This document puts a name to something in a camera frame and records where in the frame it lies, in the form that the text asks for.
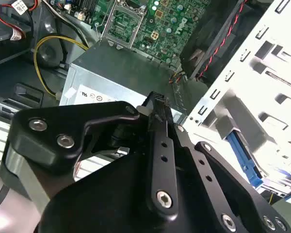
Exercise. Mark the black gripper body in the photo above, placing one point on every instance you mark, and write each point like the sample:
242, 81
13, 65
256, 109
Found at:
106, 199

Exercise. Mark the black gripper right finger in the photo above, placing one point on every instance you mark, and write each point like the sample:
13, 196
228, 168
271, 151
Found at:
220, 179

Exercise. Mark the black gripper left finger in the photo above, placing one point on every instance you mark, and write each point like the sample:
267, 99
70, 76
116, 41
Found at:
51, 136

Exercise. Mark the hard disk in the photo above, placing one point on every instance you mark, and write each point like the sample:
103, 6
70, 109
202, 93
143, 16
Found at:
243, 157

